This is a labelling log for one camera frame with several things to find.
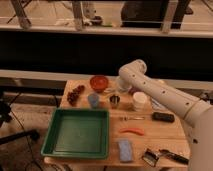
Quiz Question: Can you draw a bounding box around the blue sponge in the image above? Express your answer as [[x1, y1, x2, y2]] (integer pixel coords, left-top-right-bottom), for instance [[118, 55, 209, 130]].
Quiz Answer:
[[118, 139, 133, 163]]

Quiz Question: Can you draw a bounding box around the red chili pepper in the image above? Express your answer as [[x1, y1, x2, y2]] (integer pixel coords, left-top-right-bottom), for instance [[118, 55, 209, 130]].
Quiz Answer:
[[119, 128, 144, 136]]

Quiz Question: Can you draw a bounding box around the small metal cup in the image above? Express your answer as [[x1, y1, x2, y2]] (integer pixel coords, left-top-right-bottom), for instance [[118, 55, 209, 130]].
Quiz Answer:
[[109, 95, 120, 109]]

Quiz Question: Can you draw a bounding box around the blue plastic cup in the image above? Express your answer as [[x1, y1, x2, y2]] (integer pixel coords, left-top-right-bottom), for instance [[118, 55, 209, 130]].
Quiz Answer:
[[87, 93, 99, 108]]

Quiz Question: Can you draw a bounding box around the purple bowl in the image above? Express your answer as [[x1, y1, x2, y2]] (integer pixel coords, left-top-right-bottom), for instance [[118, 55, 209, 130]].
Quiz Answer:
[[128, 87, 140, 95]]

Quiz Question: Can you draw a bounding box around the red bowl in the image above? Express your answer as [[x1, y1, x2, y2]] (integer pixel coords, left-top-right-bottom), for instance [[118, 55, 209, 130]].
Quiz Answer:
[[90, 75, 109, 93]]

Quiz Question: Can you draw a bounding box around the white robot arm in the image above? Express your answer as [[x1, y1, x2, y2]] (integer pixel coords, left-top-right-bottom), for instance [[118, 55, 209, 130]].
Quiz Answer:
[[119, 59, 213, 171]]

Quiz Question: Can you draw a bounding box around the wooden table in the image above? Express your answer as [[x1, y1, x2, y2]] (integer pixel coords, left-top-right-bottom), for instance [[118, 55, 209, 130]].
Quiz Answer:
[[44, 80, 190, 167]]

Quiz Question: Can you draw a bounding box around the white plastic cup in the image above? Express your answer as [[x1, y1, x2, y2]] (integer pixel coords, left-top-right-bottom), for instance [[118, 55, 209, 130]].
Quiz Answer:
[[133, 92, 147, 110]]

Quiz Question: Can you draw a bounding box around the black rectangular block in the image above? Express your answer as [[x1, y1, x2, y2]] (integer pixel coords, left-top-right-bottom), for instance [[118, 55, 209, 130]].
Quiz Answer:
[[152, 112, 175, 123]]

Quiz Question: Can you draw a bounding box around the black tripod stand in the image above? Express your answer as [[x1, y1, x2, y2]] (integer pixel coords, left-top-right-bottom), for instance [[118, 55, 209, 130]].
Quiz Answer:
[[0, 91, 41, 146]]

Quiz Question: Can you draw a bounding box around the red grape bunch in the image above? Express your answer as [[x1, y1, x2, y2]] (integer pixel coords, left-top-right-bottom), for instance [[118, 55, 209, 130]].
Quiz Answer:
[[67, 85, 85, 106]]

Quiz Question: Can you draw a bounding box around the blue folded cloth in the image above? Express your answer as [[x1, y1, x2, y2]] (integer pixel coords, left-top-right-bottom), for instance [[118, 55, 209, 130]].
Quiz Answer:
[[151, 99, 167, 111]]

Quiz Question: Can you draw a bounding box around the green plastic tray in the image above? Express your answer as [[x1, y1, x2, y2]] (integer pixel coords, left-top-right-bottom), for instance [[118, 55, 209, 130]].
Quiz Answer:
[[41, 108, 109, 159]]

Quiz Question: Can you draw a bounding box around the black binder clip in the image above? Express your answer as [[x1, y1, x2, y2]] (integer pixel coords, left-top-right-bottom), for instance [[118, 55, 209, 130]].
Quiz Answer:
[[142, 148, 159, 167]]

